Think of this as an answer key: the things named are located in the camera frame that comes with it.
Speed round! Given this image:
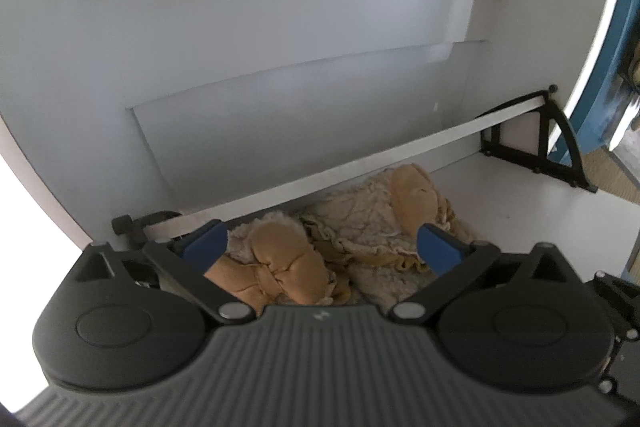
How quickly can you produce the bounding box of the white shoe cabinet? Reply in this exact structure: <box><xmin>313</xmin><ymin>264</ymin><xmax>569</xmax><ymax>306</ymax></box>
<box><xmin>1</xmin><ymin>0</ymin><xmax>634</xmax><ymax>277</ymax></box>

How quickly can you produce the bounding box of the black cabinet hinge bracket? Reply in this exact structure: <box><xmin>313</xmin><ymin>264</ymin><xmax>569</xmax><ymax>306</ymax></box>
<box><xmin>480</xmin><ymin>84</ymin><xmax>598</xmax><ymax>193</ymax></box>

